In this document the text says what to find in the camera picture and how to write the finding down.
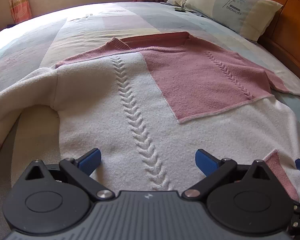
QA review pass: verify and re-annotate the pink and white knit sweater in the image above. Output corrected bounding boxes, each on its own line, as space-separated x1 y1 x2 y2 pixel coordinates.
0 32 300 201

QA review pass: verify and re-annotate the pastel patchwork bed sheet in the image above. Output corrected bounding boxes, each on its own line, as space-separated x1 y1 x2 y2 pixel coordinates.
0 2 300 239

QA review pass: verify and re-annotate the small dark remote on bed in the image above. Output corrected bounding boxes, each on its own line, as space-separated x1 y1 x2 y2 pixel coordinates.
175 7 186 12

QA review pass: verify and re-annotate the pastel patchwork pillow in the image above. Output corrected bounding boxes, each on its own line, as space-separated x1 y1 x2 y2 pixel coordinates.
185 0 282 42

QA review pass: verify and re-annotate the left orange plaid curtain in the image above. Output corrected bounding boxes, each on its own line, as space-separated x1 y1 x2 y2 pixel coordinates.
8 0 32 24

